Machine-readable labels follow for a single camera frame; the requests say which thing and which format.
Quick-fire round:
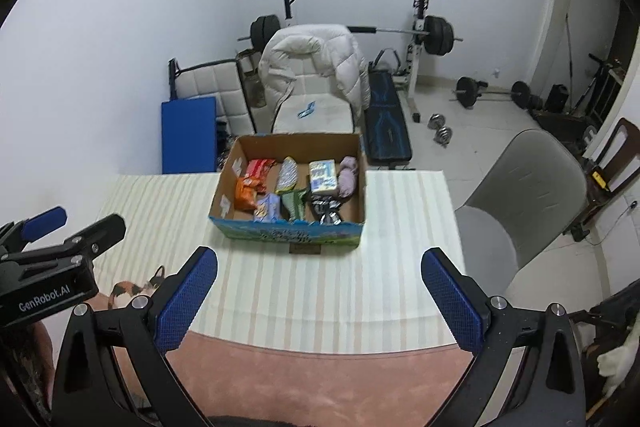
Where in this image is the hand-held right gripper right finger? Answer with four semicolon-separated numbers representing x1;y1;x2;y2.
421;248;588;427

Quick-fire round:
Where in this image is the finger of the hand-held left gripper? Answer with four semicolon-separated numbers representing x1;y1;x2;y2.
65;214;127;265
0;206;68;253

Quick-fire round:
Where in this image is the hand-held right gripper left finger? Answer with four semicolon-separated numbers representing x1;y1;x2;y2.
52;246;219;427

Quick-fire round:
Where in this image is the cardboard box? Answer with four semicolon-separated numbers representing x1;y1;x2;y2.
207;133;368;253

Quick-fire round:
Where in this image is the orange snack packet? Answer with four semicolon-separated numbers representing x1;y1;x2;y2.
234;176;266;212

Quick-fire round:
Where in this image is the blue cat-print tissue packet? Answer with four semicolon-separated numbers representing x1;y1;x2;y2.
253;193;283;223

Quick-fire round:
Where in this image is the green packet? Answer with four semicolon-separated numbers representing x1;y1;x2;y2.
281;188;308;222

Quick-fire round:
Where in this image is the red snack packet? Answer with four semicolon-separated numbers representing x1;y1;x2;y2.
246;158;277;194

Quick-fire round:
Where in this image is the black packet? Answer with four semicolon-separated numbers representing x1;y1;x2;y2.
309;193;346;225

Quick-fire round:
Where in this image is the silver mesh pouch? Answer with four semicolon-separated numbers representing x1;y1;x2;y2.
275;157;299;194

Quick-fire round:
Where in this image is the mauve cloth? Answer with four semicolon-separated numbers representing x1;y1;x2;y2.
337;156;360;199

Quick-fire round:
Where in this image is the blue folded mat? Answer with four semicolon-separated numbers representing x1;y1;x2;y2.
161;96;218;175

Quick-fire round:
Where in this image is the grey fabric chair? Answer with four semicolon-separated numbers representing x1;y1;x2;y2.
454;128;588;295

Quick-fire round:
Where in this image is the white fuzzy object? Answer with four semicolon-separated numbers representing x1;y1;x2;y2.
597;314;640;400

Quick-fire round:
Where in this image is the person's dark fleece clothing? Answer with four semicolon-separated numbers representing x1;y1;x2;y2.
207;414;441;427

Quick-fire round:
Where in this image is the black weight bench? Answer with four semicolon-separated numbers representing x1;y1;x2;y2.
362;48;415;168

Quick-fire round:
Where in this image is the white quilted chair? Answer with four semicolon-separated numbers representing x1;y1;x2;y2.
168;57;258;135

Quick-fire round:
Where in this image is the short barbell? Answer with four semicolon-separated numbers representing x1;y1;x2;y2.
449;77;532;110

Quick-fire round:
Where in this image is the camouflage bag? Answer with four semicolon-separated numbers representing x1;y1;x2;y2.
237;49;266;108

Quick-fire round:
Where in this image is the dark wooden chair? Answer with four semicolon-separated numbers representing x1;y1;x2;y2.
570;117;640;238

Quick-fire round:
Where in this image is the beige upholstered chair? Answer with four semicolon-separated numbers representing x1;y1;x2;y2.
272;94;353;134

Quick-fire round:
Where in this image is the black speaker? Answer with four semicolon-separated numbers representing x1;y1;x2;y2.
544;84;570;112

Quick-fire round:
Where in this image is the white squat rack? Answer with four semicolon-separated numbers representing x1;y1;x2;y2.
280;0;432;122

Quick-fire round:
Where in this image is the black metal stand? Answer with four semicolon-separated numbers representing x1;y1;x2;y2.
572;54;626;122

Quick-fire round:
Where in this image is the barbell with black plates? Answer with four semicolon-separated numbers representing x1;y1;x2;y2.
237;14;463;56

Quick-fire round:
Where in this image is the long thin pole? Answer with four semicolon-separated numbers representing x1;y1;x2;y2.
565;13;574;108

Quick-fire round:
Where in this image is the white puffer jacket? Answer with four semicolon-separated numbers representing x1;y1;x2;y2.
258;24;372;135

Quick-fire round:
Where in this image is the black metal frame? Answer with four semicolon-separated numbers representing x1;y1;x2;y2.
570;279;640;418

